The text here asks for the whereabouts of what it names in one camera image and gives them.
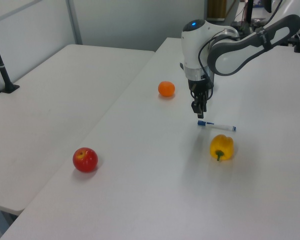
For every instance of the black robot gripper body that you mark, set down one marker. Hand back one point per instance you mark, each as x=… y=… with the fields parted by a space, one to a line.
x=200 y=87

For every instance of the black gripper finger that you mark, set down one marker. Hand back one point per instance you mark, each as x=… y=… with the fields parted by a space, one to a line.
x=202 y=108
x=196 y=106

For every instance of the blue and white marker pen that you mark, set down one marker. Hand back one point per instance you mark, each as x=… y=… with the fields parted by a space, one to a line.
x=216 y=125

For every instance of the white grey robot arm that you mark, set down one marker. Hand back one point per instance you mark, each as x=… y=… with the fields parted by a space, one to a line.
x=230 y=52

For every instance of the orange mandarin fruit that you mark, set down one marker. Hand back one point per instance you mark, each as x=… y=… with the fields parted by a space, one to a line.
x=166 y=88

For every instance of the yellow bell pepper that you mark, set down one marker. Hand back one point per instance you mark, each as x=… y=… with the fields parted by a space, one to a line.
x=221 y=147

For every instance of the yellow cardboard panel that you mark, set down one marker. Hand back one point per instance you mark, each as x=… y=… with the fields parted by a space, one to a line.
x=216 y=8

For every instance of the black monitor stand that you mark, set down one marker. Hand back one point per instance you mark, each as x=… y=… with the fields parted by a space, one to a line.
x=267 y=5

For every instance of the red apple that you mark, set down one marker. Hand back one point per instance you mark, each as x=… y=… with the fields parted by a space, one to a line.
x=85 y=160

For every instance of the grey partition post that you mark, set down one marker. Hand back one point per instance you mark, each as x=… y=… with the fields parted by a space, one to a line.
x=73 y=21

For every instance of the black camera stand pole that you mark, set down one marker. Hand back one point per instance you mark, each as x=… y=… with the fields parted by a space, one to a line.
x=0 y=65

